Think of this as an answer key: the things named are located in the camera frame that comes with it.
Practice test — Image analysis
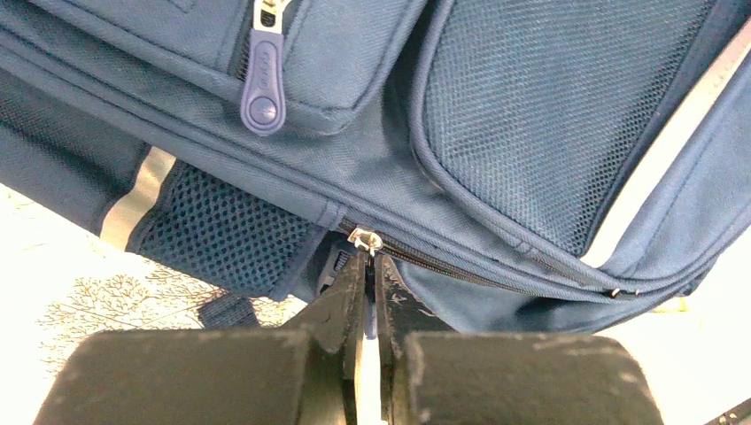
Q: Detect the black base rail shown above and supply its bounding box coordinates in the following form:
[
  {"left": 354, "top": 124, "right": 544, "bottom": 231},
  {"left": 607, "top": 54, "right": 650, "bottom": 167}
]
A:
[{"left": 706, "top": 398, "right": 751, "bottom": 425}]

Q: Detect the navy blue student backpack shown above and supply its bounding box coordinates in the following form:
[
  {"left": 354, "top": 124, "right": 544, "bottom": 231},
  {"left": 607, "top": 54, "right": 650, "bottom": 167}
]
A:
[{"left": 1, "top": 1, "right": 750, "bottom": 332}]

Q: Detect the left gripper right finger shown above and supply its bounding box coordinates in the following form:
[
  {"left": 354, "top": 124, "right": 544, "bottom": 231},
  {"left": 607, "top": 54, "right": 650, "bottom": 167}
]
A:
[{"left": 375, "top": 258, "right": 662, "bottom": 424}]

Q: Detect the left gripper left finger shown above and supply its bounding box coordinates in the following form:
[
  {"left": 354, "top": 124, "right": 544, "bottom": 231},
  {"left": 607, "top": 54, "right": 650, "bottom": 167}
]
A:
[{"left": 35, "top": 255, "right": 367, "bottom": 424}]

